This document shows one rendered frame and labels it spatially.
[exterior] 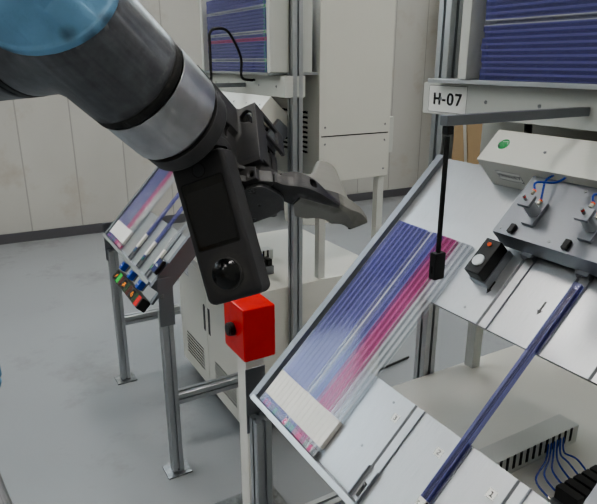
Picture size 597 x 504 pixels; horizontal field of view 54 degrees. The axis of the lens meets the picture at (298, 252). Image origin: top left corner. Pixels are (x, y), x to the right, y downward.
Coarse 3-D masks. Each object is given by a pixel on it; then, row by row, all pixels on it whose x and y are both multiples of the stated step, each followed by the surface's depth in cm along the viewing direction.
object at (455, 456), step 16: (576, 288) 94; (560, 304) 94; (544, 336) 93; (528, 352) 93; (512, 368) 93; (512, 384) 92; (496, 400) 92; (480, 416) 92; (464, 448) 90; (448, 464) 90; (432, 480) 90; (432, 496) 90
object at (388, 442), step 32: (384, 384) 109; (352, 416) 109; (384, 416) 104; (416, 416) 100; (352, 448) 105; (384, 448) 100; (416, 448) 97; (448, 448) 93; (352, 480) 101; (384, 480) 97; (416, 480) 93; (448, 480) 90; (480, 480) 87; (512, 480) 84
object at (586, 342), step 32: (448, 160) 136; (448, 192) 129; (480, 192) 123; (512, 192) 117; (416, 224) 129; (448, 224) 123; (480, 224) 117; (448, 288) 113; (480, 288) 108; (512, 288) 103; (544, 288) 99; (480, 320) 104; (512, 320) 100; (544, 320) 96; (576, 320) 92; (544, 352) 93; (576, 352) 89
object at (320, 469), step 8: (256, 400) 125; (264, 408) 122; (272, 416) 119; (280, 424) 116; (288, 432) 114; (288, 440) 112; (296, 440) 111; (296, 448) 110; (304, 448) 109; (304, 456) 108; (312, 456) 107; (312, 464) 105; (320, 464) 106; (320, 472) 103; (328, 472) 104; (328, 480) 101; (336, 480) 102; (336, 488) 99; (344, 496) 97
